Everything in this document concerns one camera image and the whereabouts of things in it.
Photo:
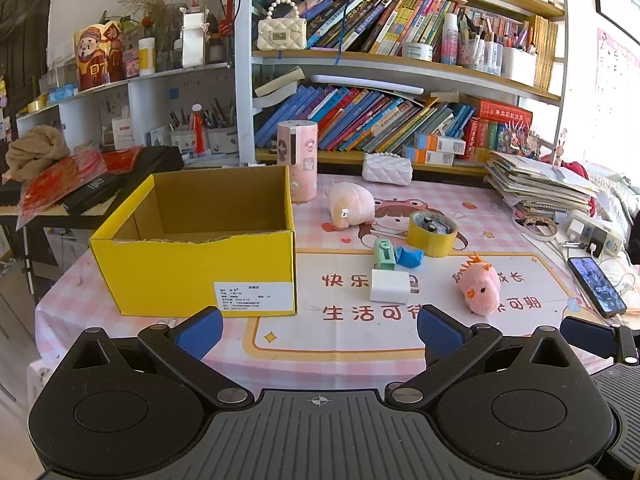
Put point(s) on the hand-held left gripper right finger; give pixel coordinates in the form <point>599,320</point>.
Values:
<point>440,332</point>

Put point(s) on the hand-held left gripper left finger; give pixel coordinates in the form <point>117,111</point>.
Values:
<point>200,334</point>

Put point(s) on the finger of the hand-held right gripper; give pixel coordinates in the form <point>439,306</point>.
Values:
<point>587,331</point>

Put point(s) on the yellow cardboard box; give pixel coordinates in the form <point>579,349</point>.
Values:
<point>200,270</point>

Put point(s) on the pale green toy truck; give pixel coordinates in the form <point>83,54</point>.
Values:
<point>432,224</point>

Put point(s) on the black smartphone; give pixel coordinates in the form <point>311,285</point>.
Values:
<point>597,287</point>

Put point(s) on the pink plush with orange hair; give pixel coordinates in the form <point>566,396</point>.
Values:
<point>480,285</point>

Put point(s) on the small white box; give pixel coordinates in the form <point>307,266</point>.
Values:
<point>389,287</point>

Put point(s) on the blue clay lump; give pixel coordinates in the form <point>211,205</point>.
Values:
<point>410,256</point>

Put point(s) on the yellow tape roll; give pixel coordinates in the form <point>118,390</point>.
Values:
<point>425,244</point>

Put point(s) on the pink cartoon printed tablecloth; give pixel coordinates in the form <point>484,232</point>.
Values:
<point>350,340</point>

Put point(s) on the small green device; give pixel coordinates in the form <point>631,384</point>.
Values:
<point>384,255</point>

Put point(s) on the white power strip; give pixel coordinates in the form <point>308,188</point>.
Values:
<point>597,235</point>

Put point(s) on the coiled band rings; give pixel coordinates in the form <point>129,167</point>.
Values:
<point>545,232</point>

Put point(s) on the stack of papers and booklets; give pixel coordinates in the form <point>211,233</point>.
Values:
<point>540,180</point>

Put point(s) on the large pink plush pig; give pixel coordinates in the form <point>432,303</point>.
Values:
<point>352,200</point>

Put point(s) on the white quilted purse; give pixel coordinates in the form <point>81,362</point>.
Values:
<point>387,167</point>

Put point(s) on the orange and blue carton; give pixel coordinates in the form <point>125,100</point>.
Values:
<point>440,143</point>
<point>427,156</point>

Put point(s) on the white pen cup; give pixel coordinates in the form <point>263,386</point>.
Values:
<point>222,140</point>
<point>182,141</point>

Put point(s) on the pink cartoon print canister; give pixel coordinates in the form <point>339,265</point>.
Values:
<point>300,160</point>

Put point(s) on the colourful ornament headdress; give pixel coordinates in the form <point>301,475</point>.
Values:
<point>520,140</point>

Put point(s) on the red tassel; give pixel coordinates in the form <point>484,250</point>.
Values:
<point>199,130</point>

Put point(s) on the red boxed book set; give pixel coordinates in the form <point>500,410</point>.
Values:
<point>500,115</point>

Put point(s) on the row of blue leaning books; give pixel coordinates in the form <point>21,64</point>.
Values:
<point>360,120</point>

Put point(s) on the white and wooden bookshelf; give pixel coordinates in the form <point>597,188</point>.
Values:
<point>245,110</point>

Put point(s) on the white side shelf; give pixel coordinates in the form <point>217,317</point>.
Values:
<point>145,100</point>

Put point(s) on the beige cloth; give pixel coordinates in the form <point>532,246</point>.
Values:
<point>37,152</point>

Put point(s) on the long white bar lamp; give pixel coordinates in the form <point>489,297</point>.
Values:
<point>367,85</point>

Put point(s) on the stack of grey white books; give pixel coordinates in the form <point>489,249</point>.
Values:
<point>277,87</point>

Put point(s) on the white pen holder box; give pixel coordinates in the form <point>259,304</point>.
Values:
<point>519,67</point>

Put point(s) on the row of yellow books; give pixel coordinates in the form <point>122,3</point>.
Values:
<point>546,55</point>

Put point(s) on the white bottle with yellow label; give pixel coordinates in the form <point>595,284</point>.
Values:
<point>146,57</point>

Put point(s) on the red and gold figure tin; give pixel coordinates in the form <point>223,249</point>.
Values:
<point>97,60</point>

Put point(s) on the white and pink bottle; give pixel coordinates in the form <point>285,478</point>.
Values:
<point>450,40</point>

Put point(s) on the white carton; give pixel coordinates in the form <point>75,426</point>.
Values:
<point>194,40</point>

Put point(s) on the row of colourful leaning books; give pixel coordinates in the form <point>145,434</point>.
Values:
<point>380,20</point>

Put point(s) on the dried flower bunch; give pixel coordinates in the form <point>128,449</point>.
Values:
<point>152,5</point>

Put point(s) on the pink wall poster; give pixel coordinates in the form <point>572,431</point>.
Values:
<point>617,70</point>

